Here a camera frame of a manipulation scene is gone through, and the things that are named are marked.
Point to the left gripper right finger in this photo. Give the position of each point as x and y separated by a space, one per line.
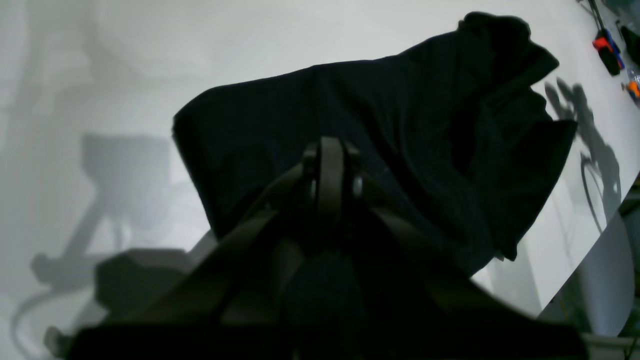
424 268

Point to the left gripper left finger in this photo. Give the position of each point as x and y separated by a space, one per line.
243 281

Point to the black t-shirt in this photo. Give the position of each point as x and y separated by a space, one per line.
451 128

